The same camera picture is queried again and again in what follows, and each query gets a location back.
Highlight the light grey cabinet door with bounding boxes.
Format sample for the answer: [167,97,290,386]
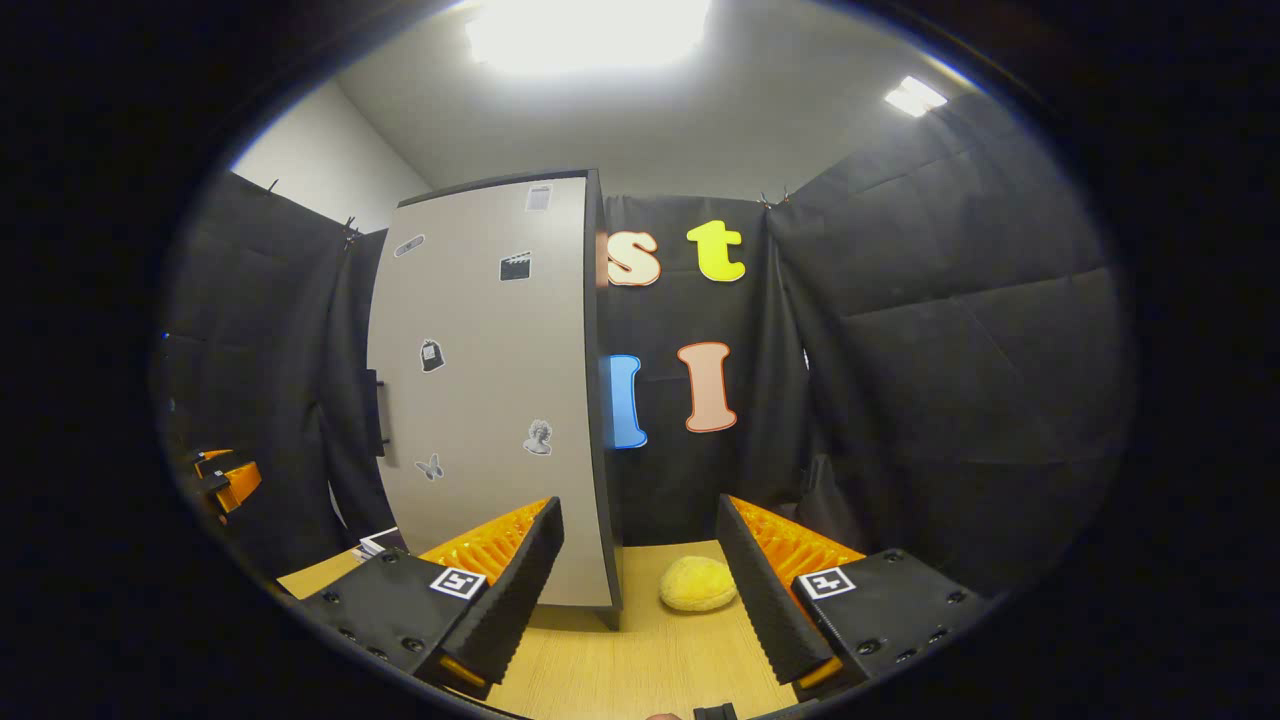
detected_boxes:
[367,177,613,609]

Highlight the yellow round sponge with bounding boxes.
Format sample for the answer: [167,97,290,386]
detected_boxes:
[658,556,739,613]

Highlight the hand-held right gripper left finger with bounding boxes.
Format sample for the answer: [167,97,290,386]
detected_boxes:
[285,497,566,701]

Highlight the dark grey cabinet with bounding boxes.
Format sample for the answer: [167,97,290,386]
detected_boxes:
[365,168,626,631]

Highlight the white book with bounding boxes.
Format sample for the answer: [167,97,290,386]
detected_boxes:
[350,527,406,563]

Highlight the black door handle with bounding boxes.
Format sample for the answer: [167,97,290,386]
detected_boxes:
[365,368,389,458]

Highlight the small ceiling light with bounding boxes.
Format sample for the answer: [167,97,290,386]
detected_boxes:
[884,75,949,118]

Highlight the large ceiling light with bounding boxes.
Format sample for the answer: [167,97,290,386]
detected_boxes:
[465,0,713,76]

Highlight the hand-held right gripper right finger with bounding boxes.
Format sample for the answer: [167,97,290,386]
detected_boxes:
[715,494,1001,706]

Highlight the black backdrop cloth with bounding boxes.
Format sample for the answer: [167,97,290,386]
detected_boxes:
[150,90,1136,601]

